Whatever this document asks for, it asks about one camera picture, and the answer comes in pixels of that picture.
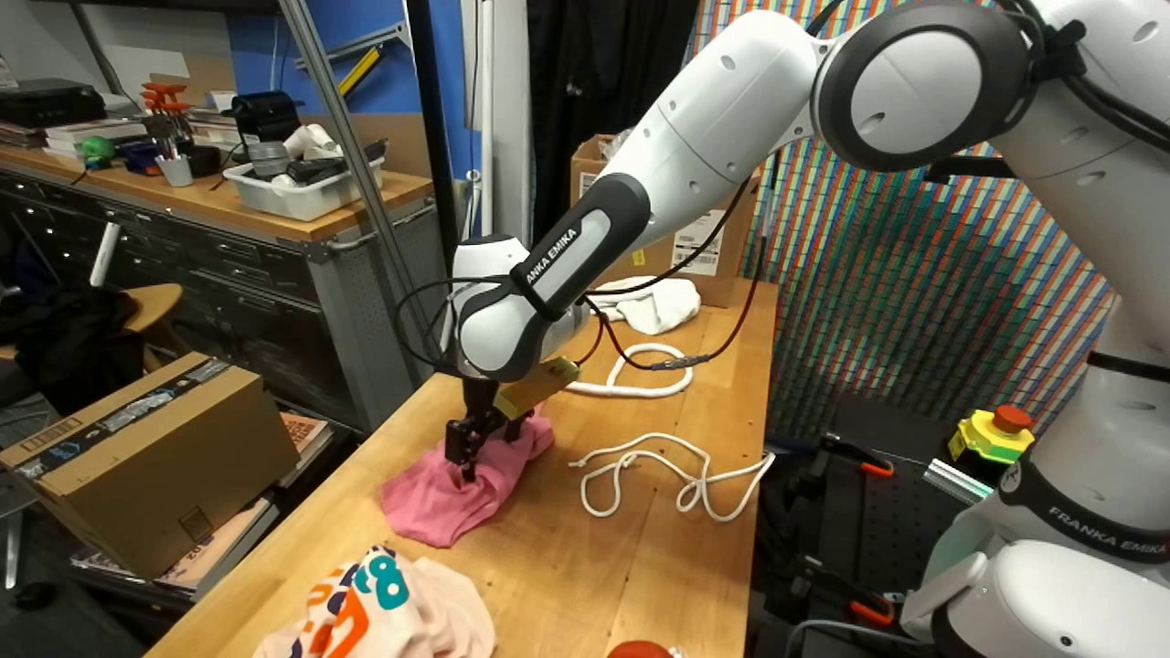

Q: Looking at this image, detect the black curtain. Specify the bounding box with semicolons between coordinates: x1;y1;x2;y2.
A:
524;0;707;243

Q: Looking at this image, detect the thin white cord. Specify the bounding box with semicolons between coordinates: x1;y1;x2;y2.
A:
567;429;778;527

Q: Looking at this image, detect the round wooden stool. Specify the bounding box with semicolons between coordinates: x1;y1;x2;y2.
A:
116;282;185;340

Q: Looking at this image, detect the slanted grey metal strut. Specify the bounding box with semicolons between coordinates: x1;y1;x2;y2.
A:
274;0;431;369

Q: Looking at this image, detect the green plastic item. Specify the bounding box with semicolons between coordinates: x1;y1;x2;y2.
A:
77;136;122;171

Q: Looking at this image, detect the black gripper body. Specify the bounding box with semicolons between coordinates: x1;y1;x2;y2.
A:
441;377;529;458

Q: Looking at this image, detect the silver aluminium extrusion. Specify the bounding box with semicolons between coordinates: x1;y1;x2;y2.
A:
923;454;1005;506

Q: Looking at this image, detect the thick white rope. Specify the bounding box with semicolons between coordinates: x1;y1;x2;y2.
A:
562;340;696;404

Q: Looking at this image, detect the black flat case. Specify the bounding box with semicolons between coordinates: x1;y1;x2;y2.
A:
0;81;111;131

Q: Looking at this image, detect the yellow red emergency stop button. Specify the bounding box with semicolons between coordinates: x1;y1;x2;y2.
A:
948;404;1037;469

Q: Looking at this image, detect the black camera stand pole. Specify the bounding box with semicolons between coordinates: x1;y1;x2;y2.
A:
401;0;495;382

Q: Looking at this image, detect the tan wrist camera box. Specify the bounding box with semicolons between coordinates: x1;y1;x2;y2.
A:
495;355;585;424

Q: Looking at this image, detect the cardboard box with labels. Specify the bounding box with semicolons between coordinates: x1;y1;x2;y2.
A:
567;127;767;309

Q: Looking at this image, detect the white plastic bin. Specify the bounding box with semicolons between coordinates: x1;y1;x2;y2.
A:
218;155;391;226

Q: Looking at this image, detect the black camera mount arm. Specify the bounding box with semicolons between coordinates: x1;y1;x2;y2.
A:
923;150;1020;187

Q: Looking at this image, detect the blue panel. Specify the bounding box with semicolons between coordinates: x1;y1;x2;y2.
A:
225;0;485;178

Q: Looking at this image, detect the peach printed cloth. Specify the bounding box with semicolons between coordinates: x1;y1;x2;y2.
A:
249;544;501;658

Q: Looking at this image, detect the black benchtop appliance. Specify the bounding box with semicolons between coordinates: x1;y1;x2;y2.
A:
230;89;302;155

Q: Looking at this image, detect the black equipment cart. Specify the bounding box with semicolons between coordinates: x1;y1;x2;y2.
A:
753;399;980;658

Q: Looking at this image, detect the black bag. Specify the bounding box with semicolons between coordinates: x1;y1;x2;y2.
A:
0;288;144;418

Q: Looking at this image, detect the pink cloth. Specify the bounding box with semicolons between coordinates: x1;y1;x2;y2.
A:
378;413;561;550

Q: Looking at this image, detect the wooden top workbench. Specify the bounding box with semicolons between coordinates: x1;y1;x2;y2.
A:
0;142;455;432

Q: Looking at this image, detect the long brown cardboard box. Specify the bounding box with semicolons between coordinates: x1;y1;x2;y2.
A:
0;351;302;580

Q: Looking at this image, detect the orange plastic item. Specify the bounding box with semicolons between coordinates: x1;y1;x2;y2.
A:
138;77;194;121

